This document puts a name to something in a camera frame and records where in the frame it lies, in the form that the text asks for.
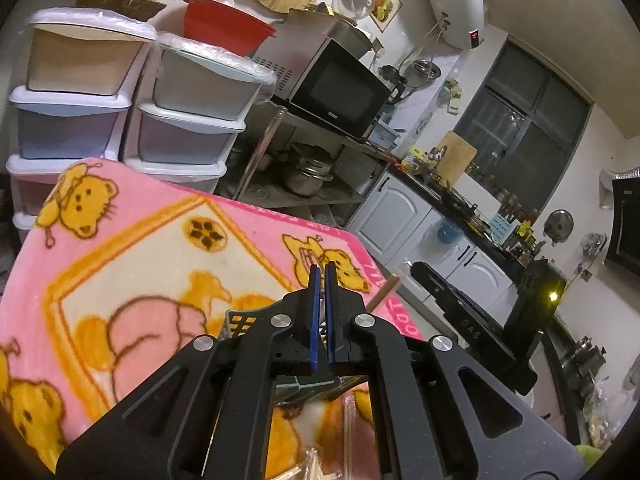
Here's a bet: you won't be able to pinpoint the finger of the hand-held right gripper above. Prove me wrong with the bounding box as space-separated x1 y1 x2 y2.
410 260 454 312

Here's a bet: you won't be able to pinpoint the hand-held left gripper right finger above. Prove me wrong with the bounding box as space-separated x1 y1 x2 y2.
325 262 588 480

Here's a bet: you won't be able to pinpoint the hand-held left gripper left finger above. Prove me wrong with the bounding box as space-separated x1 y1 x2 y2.
55 265 326 480

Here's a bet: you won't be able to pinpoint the wooden chopsticks pair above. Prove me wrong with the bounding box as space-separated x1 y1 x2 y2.
267 447 342 480
342 391 357 480
366 273 402 312

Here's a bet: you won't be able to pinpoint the green plastic utensil basket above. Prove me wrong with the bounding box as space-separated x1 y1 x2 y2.
215 309 371 403

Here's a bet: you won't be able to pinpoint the blue plastic bag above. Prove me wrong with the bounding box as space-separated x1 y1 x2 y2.
436 220 463 244

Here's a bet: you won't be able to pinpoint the white kitchen cabinets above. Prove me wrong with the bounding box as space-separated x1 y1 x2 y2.
345 170 516 311

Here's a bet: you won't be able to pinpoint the light blue knife rack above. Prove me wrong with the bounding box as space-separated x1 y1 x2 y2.
487 212 512 241

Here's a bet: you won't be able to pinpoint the round metal lid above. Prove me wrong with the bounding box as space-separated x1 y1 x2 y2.
545 210 575 246

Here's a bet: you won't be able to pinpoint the row of spice bottles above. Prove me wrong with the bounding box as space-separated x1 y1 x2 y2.
492 187 539 225

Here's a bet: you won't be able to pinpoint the wooden cutting board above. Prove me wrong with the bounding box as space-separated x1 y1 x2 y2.
435 131 478 186

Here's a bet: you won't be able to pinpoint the steel box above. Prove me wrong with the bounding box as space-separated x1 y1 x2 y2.
332 147 382 196

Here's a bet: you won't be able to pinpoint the large steel pot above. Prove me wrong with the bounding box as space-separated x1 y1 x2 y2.
282 142 336 196

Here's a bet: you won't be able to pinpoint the black range hood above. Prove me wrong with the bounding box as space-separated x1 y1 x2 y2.
602 167 640 272

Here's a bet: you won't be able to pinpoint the pink printed blanket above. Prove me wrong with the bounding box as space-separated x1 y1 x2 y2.
0 157 426 480

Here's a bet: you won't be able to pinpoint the metal kitchen rack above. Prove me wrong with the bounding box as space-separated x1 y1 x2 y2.
215 100 396 221

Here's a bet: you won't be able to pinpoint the dark window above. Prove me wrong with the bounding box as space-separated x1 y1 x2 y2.
457 37 593 216

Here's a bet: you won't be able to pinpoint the black blender jug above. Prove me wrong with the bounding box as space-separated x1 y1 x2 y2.
377 64 406 106

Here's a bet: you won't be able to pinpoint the metal strainer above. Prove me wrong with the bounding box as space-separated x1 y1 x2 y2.
410 59 441 86

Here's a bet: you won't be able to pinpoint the black microwave oven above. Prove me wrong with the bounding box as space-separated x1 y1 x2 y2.
252 22 396 143

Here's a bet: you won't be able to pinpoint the plastic drawer tower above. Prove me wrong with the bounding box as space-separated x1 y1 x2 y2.
5 7 157 233
122 32 278 196

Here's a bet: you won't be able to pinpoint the white water heater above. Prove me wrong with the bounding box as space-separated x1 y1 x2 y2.
415 0 486 51

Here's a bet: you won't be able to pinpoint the red plastic basin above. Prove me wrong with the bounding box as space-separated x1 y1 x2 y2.
182 0 277 58

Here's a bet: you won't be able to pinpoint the brown wicker basket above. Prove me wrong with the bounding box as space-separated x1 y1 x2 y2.
75 0 167 23

